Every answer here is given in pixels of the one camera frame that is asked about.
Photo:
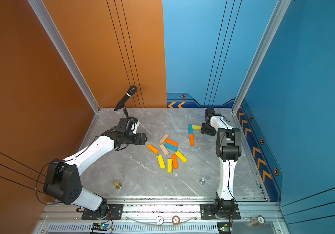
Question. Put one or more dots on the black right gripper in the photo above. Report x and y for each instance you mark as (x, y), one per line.
(213, 133)

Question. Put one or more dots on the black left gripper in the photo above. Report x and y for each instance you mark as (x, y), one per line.
(138, 139)

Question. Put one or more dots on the yellow block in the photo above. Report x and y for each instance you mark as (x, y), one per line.
(169, 166)
(181, 156)
(161, 162)
(197, 127)

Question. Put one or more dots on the long orange block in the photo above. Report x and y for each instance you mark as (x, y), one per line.
(171, 142)

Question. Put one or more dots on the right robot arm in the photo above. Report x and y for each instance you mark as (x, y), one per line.
(228, 149)

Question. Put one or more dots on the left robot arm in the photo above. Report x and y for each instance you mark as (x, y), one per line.
(63, 181)

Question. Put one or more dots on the upper beige wooden block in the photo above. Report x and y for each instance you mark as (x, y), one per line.
(163, 139)

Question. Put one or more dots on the beige wooden block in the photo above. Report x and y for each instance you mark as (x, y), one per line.
(164, 149)
(163, 139)

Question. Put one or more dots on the lower beige wooden block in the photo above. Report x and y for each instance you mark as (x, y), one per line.
(164, 149)

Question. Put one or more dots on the orange block bottom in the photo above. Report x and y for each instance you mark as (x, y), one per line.
(174, 161)

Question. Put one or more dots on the black microphone on stand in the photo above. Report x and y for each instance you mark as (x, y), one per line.
(122, 103)

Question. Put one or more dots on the brass chess piece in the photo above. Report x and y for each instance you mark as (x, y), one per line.
(117, 185)

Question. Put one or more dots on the silver chess piece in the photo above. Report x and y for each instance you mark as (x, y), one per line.
(202, 181)

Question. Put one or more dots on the copper tape roll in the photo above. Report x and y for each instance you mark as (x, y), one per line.
(176, 220)

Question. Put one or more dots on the left green circuit board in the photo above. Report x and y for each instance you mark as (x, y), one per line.
(100, 227)

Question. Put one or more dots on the green circuit board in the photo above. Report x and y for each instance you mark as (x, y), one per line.
(224, 228)
(100, 227)

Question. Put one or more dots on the right green circuit board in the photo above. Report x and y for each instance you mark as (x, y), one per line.
(224, 228)

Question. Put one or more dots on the silver tape roll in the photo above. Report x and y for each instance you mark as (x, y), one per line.
(258, 220)

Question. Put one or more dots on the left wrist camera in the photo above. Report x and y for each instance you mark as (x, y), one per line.
(128, 125)

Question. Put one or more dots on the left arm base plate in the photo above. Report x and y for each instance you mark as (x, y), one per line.
(113, 211)

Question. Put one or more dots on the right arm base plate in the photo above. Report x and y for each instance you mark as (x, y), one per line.
(208, 211)

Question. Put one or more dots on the aluminium front rail frame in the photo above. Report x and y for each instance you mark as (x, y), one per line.
(164, 215)

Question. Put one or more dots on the aluminium corner post right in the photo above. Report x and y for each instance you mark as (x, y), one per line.
(268, 35)

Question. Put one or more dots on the aluminium corner post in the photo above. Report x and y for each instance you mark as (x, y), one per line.
(268, 35)
(49, 26)

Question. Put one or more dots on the aluminium corner post left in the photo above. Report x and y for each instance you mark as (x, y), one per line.
(49, 26)

